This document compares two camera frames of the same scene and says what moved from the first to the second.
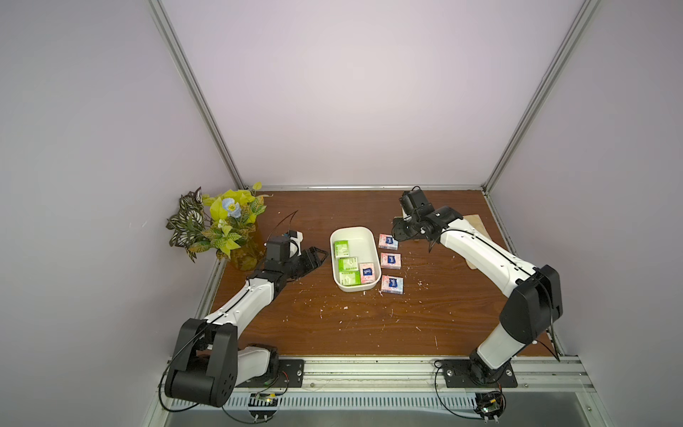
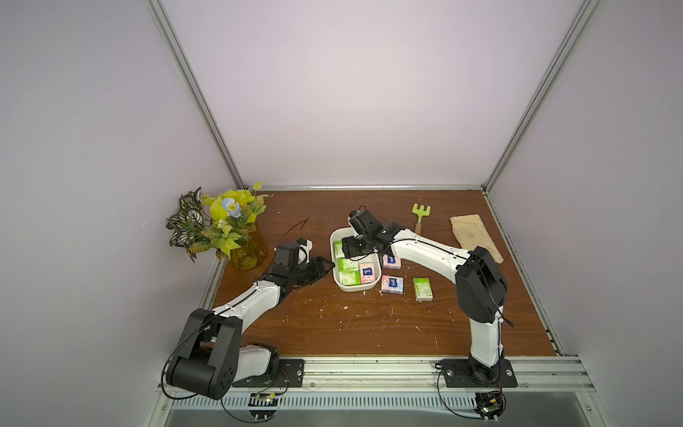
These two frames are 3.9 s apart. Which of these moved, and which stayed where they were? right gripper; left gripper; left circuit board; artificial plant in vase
Moved: left gripper; right gripper
Stayed: left circuit board; artificial plant in vase
